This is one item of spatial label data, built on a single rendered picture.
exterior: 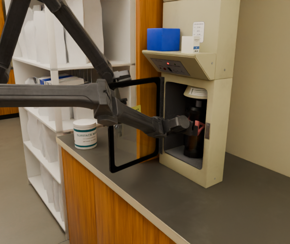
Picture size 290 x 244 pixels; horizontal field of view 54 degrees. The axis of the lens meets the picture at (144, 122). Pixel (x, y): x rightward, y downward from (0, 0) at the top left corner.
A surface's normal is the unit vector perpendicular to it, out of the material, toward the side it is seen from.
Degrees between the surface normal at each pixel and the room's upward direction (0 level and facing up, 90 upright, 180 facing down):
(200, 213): 0
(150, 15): 90
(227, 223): 0
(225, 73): 90
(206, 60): 90
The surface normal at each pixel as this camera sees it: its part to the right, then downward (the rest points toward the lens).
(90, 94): 0.32, -0.32
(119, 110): 0.88, -0.24
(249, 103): -0.80, 0.17
